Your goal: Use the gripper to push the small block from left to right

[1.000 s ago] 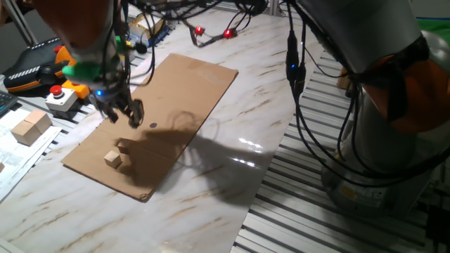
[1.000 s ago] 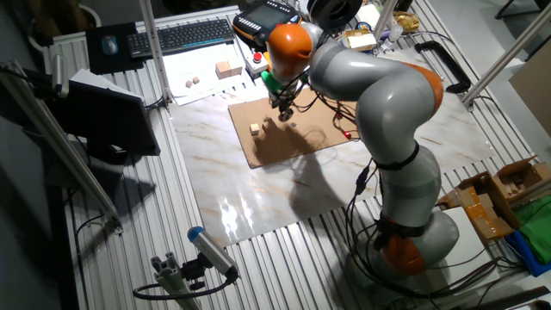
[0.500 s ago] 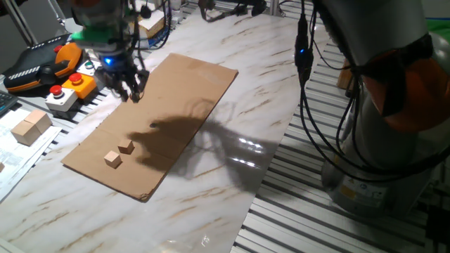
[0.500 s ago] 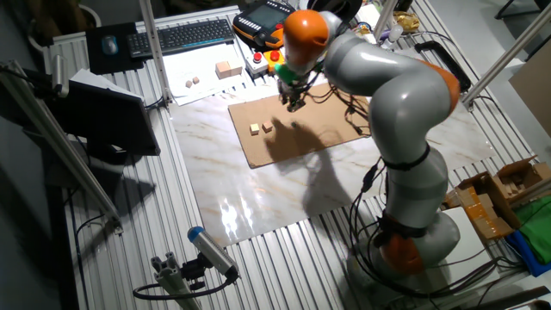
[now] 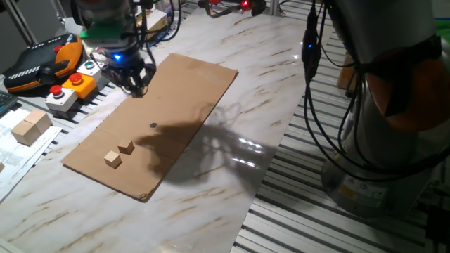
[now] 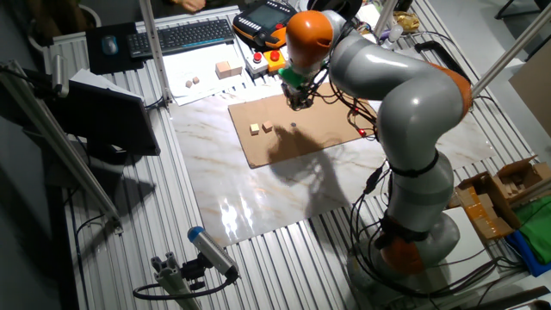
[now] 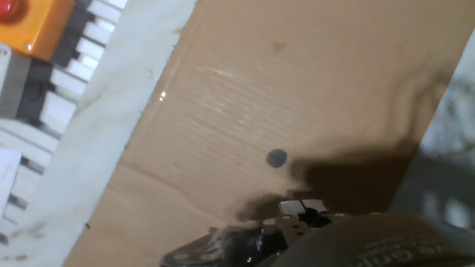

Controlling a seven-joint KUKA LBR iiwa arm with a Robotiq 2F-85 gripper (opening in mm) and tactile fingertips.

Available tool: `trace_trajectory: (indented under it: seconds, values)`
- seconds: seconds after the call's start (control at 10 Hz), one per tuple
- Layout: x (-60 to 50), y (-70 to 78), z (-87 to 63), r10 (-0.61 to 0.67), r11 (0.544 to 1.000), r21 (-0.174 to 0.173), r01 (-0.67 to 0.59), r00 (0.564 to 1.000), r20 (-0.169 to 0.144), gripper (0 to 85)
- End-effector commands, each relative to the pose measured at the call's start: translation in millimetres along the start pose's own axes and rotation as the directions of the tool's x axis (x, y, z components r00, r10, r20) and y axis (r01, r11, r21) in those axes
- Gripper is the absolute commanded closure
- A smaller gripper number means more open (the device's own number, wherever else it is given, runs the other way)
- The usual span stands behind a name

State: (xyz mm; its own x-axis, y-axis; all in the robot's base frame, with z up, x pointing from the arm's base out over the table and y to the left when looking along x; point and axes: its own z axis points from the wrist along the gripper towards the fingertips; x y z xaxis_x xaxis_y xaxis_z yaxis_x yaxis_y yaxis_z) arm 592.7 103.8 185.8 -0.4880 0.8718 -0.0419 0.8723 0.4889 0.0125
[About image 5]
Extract grey metal bar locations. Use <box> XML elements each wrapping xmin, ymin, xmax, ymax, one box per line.
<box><xmin>3</xmin><ymin>0</ymin><xmax>38</xmax><ymax>46</ymax></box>

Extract white box red mushroom button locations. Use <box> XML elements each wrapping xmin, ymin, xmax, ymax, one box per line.
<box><xmin>44</xmin><ymin>84</ymin><xmax>79</xmax><ymax>113</ymax></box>

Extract yellowish cardboard box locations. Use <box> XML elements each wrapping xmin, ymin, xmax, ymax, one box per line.
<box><xmin>337</xmin><ymin>51</ymin><xmax>358</xmax><ymax>98</ymax></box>

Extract green printed wrist mount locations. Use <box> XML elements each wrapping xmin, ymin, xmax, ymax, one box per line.
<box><xmin>79</xmin><ymin>22</ymin><xmax>128</xmax><ymax>41</ymax></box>

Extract orange box red button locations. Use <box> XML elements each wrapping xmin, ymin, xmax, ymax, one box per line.
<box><xmin>61</xmin><ymin>72</ymin><xmax>98</xmax><ymax>100</ymax></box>

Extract printed paper sheets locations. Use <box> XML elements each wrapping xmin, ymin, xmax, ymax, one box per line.
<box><xmin>0</xmin><ymin>107</ymin><xmax>63</xmax><ymax>204</ymax></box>

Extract large wooden cube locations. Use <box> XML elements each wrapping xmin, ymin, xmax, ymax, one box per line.
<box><xmin>23</xmin><ymin>109</ymin><xmax>53</xmax><ymax>134</ymax></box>
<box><xmin>10</xmin><ymin>119</ymin><xmax>42</xmax><ymax>147</ymax></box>

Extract white marble pattern mat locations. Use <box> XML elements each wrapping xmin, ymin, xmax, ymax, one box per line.
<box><xmin>0</xmin><ymin>6</ymin><xmax>317</xmax><ymax>253</ymax></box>

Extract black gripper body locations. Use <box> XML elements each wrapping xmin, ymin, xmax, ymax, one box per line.
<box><xmin>101</xmin><ymin>48</ymin><xmax>157</xmax><ymax>87</ymax></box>

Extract black cable bundle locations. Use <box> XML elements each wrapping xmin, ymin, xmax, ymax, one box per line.
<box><xmin>133</xmin><ymin>0</ymin><xmax>450</xmax><ymax>182</ymax></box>

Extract white box green button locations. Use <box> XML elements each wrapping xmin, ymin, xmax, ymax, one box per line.
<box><xmin>76</xmin><ymin>59</ymin><xmax>110</xmax><ymax>91</ymax></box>

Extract brown cardboard sheet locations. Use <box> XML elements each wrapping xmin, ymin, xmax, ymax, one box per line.
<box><xmin>60</xmin><ymin>52</ymin><xmax>239</xmax><ymax>203</ymax></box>

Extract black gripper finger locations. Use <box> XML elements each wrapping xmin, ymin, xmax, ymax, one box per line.
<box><xmin>117</xmin><ymin>75</ymin><xmax>136</xmax><ymax>96</ymax></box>
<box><xmin>131</xmin><ymin>75</ymin><xmax>149</xmax><ymax>98</ymax></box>

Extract cardboard box with white label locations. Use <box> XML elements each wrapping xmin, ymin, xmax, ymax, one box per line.
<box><xmin>136</xmin><ymin>9</ymin><xmax>169</xmax><ymax>40</ymax></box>

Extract black orange teach pendant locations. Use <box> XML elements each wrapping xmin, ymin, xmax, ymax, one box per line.
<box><xmin>2</xmin><ymin>32</ymin><xmax>84</xmax><ymax>93</ymax></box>

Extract green cloth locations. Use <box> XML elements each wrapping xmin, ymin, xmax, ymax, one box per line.
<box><xmin>434</xmin><ymin>19</ymin><xmax>450</xmax><ymax>39</ymax></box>

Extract aluminium profile post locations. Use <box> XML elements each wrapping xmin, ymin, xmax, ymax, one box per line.
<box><xmin>269</xmin><ymin>0</ymin><xmax>285</xmax><ymax>18</ymax></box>

